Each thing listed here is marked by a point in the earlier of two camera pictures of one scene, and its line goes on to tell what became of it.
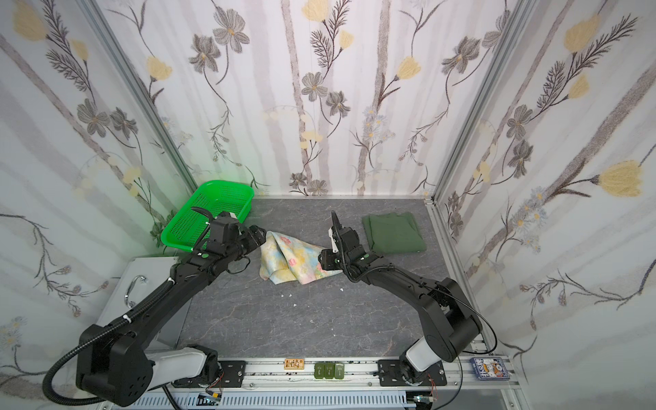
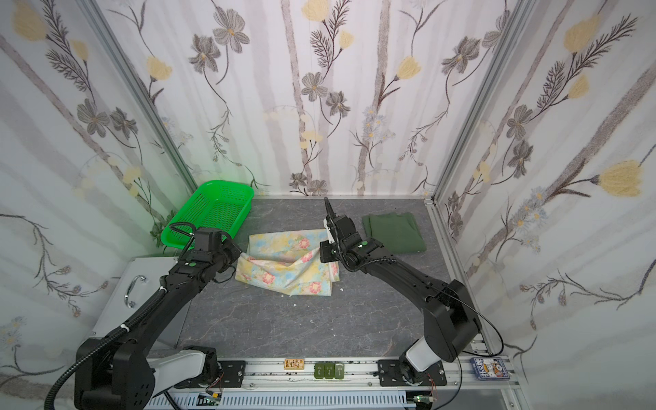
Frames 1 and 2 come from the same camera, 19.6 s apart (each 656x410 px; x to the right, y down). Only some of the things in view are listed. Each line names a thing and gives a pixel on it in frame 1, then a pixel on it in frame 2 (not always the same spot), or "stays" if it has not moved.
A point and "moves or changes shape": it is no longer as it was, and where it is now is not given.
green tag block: (329, 371) stays
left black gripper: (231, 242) → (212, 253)
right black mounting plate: (389, 374) stays
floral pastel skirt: (284, 260) moves or changes shape
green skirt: (395, 232) stays
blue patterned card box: (489, 368) stays
